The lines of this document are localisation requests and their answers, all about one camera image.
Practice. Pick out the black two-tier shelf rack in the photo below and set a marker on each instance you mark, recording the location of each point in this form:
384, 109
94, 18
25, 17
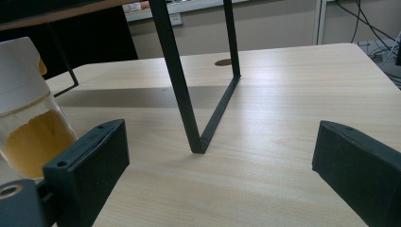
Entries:
176, 78

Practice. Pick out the white wall socket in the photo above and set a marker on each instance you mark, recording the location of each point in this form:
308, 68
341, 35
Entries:
176, 19

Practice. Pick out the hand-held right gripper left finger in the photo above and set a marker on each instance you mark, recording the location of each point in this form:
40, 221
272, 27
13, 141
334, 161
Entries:
94, 164

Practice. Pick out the yellow powder jar white lid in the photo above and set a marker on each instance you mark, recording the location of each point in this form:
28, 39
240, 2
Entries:
22, 82

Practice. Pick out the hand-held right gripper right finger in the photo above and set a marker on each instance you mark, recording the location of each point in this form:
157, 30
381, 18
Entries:
362, 170

